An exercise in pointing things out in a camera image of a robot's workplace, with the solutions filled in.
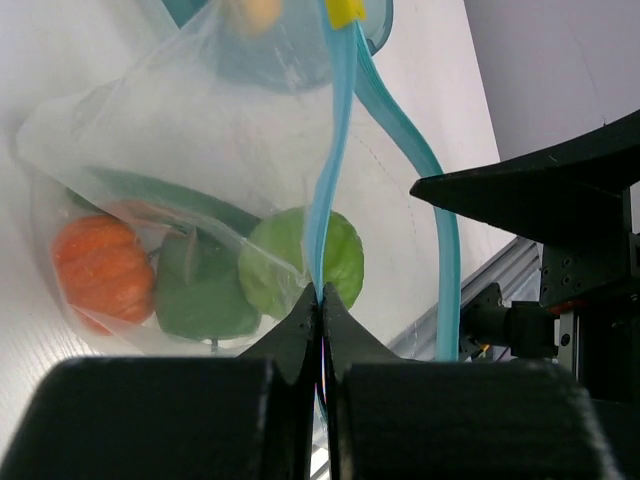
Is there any clear zip top bag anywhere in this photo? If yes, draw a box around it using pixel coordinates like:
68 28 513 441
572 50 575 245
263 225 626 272
12 0 461 480

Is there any yellow toy lemon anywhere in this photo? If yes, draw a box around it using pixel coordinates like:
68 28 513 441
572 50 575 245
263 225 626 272
223 0 283 35

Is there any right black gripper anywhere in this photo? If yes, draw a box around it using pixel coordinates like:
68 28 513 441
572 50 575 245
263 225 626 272
410 112 639 400

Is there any green toy bell pepper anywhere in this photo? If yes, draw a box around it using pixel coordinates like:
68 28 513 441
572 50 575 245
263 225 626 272
154 230 261 341

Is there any light green toy cabbage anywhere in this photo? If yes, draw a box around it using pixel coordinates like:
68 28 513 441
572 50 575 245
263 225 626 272
238 207 365 320

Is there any orange toy pumpkin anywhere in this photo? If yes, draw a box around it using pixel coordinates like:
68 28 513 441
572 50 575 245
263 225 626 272
51 214 155 335

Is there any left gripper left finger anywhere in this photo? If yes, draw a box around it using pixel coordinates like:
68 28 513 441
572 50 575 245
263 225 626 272
1 287 318 479

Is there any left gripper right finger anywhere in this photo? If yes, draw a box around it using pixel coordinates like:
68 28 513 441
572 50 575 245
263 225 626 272
321 285 620 479

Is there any teal plastic tray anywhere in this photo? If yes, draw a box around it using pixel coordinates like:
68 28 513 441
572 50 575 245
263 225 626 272
162 0 394 94

